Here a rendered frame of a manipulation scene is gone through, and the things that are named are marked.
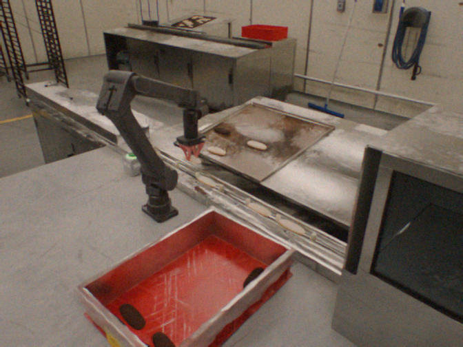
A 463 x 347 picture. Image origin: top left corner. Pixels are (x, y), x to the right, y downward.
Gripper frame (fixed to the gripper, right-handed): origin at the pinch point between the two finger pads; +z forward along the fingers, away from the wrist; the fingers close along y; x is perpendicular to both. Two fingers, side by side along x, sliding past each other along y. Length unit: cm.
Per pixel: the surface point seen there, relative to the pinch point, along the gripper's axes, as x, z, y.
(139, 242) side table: -19.3, 11.3, -37.7
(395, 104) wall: 68, 70, 372
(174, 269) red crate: -37, 11, -37
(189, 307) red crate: -51, 11, -43
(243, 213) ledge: -35.1, 6.7, -6.5
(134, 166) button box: 20.6, 6.7, -14.9
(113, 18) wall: 699, 13, 344
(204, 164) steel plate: 8.1, 10.7, 13.4
